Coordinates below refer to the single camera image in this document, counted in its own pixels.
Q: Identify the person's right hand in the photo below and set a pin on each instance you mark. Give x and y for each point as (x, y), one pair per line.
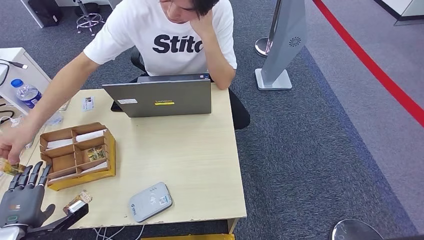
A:
(15, 142)

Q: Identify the black phone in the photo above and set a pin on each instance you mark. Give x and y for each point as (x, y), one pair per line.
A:
(115, 107)

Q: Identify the white side cabinet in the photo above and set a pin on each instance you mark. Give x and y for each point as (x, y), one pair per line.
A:
(20, 66)

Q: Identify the person's left hand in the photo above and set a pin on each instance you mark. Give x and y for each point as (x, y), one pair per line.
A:
(203, 23)

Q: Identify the person's left forearm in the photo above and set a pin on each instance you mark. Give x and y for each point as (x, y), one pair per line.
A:
(218, 63)

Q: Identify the chrome base stool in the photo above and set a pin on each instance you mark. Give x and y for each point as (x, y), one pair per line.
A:
(88, 18)

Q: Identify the black office chair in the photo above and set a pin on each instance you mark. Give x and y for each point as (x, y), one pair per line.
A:
(136, 59)

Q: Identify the person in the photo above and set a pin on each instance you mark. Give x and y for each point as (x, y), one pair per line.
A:
(142, 30)

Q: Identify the clear water bottle blue label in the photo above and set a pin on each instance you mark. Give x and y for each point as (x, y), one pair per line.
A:
(26, 94)

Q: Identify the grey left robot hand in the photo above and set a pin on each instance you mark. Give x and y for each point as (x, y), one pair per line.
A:
(21, 205)

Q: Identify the grey standing sign panel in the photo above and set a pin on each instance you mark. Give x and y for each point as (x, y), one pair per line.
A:
(284, 43)

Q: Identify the white counter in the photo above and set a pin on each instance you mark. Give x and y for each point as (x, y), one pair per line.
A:
(407, 6)

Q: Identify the grey laptop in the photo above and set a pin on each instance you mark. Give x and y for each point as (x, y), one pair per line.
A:
(165, 99)

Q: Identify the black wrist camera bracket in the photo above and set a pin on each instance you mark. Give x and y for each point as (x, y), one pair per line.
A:
(66, 220)

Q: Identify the yellow cardboard box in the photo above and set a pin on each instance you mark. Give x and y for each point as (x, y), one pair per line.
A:
(185, 237)

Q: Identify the person's right forearm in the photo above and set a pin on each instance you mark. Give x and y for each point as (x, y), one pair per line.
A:
(49, 99)

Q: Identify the white office desk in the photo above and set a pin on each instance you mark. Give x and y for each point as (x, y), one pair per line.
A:
(32, 15)

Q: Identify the wooden compartment card box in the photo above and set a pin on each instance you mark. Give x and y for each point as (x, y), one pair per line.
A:
(63, 162)

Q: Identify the chrome stanchion post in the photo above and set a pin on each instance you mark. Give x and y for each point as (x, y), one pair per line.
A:
(262, 46)

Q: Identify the grey card reader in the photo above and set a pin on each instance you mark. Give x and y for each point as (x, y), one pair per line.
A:
(150, 202)

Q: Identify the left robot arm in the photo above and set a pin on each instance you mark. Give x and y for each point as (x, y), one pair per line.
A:
(8, 233)

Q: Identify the round chrome base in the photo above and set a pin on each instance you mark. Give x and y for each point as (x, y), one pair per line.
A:
(354, 232)

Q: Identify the white ID card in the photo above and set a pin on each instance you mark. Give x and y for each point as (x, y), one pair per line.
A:
(88, 103)

